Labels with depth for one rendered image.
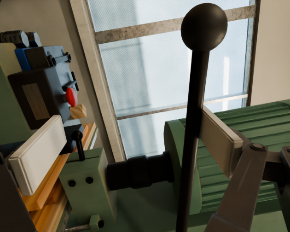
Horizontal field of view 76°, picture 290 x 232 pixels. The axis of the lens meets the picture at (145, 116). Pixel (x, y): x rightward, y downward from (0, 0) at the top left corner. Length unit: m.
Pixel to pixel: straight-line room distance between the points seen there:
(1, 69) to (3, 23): 1.49
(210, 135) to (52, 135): 0.13
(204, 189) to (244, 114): 0.15
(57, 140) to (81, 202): 0.22
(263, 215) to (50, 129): 0.38
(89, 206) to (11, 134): 0.18
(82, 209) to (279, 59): 1.91
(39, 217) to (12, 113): 0.16
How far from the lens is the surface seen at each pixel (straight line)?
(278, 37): 1.98
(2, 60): 0.30
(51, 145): 0.17
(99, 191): 0.36
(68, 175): 0.35
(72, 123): 0.63
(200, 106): 0.17
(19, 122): 0.32
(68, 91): 0.30
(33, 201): 0.28
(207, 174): 0.31
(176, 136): 0.31
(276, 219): 0.46
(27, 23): 1.71
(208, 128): 0.16
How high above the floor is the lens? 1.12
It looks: 1 degrees up
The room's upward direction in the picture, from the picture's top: 80 degrees clockwise
